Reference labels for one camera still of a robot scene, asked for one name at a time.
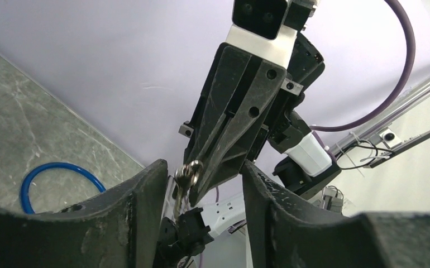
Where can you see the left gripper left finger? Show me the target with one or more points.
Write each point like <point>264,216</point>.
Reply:
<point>117,228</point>

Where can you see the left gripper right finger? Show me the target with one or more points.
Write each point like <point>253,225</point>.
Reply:
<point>287,231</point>

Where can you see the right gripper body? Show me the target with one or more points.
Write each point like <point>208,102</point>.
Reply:
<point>237,94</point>

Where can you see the small red lock key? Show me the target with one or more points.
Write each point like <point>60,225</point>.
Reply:
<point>185,177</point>

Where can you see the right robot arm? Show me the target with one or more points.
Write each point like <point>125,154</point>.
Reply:
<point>306,163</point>

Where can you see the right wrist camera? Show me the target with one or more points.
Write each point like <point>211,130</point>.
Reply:
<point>269,29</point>

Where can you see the blue cable lock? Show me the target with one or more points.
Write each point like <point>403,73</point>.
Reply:
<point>56,183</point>

